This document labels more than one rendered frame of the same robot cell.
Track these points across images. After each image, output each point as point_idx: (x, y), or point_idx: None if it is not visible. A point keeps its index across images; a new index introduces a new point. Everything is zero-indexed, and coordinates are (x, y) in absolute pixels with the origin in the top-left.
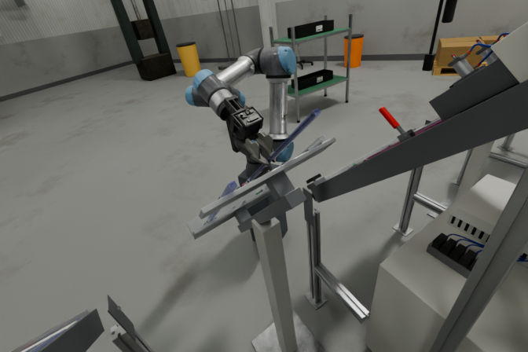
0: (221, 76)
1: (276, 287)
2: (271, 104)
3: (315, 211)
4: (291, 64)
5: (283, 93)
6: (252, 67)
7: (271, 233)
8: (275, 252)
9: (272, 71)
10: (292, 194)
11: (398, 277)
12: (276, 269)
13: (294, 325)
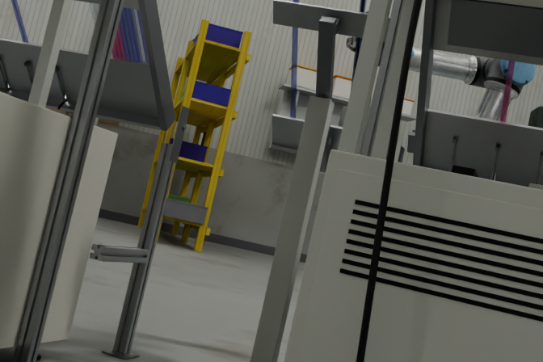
0: (417, 48)
1: (291, 193)
2: (473, 115)
3: None
4: (517, 70)
5: (492, 103)
6: (473, 67)
7: (317, 105)
8: (310, 136)
9: (490, 72)
10: (327, 17)
11: None
12: (302, 162)
13: (280, 322)
